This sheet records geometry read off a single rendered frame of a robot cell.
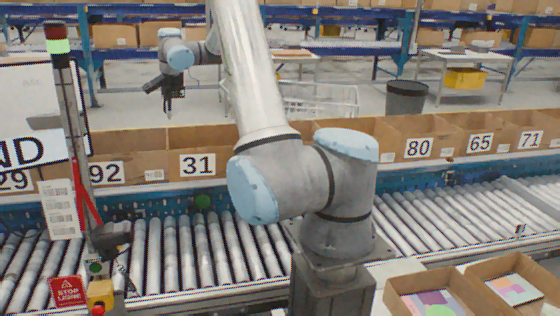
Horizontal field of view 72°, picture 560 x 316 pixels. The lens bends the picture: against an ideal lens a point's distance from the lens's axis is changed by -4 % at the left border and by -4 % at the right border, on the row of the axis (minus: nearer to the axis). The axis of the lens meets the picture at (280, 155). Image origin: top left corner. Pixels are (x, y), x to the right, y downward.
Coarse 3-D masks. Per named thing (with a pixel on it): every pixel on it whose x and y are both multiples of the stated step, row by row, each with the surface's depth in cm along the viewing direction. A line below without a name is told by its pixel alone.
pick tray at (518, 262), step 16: (512, 256) 149; (528, 256) 147; (464, 272) 142; (480, 272) 146; (496, 272) 150; (528, 272) 147; (544, 272) 141; (480, 288) 135; (544, 288) 141; (496, 304) 129; (528, 304) 136
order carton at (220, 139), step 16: (176, 128) 201; (192, 128) 204; (208, 128) 206; (224, 128) 208; (176, 144) 205; (192, 144) 207; (208, 144) 210; (224, 144) 212; (176, 160) 178; (224, 160) 184; (176, 176) 181; (192, 176) 183; (208, 176) 185; (224, 176) 188
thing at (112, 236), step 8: (104, 224) 116; (112, 224) 115; (120, 224) 116; (128, 224) 116; (96, 232) 112; (104, 232) 112; (112, 232) 112; (120, 232) 113; (128, 232) 113; (96, 240) 111; (104, 240) 112; (112, 240) 112; (120, 240) 113; (128, 240) 114; (96, 248) 112; (104, 248) 113; (112, 248) 115; (120, 248) 117; (104, 256) 116; (112, 256) 116
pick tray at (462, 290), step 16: (416, 272) 137; (432, 272) 140; (448, 272) 142; (384, 288) 135; (400, 288) 138; (416, 288) 141; (432, 288) 143; (448, 288) 143; (464, 288) 136; (384, 304) 136; (400, 304) 126; (464, 304) 136; (480, 304) 129
